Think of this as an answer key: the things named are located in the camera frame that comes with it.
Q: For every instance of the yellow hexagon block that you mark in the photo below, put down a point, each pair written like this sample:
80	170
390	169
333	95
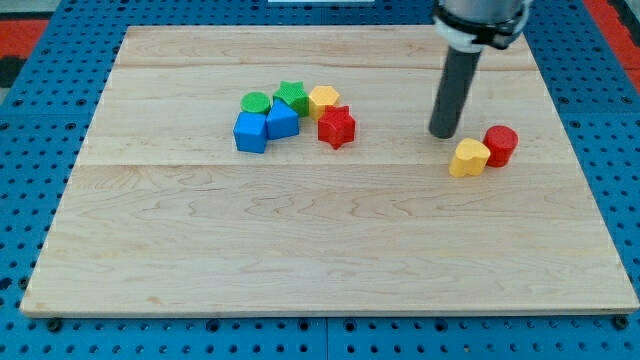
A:
319	98

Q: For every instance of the wooden board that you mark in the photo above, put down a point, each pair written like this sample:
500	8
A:
163	217

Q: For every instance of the blue cube block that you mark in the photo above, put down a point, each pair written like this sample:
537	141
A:
250	132

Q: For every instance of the green cylinder block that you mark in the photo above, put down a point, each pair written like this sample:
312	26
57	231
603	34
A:
255	102

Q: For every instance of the blue triangle block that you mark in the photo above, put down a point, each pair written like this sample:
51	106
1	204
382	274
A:
282	121

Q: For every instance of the red cylinder block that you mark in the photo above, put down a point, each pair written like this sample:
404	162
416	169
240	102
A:
501	141

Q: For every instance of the green star block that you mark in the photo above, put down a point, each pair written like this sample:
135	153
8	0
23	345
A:
294	95

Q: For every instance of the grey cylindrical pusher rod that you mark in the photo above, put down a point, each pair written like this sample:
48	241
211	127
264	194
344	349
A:
457	76

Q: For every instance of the red star block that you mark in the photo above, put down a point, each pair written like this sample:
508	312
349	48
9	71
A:
336	126

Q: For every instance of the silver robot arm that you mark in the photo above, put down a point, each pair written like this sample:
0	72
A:
469	26

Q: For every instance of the yellow heart block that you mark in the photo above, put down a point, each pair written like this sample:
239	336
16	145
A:
469	159

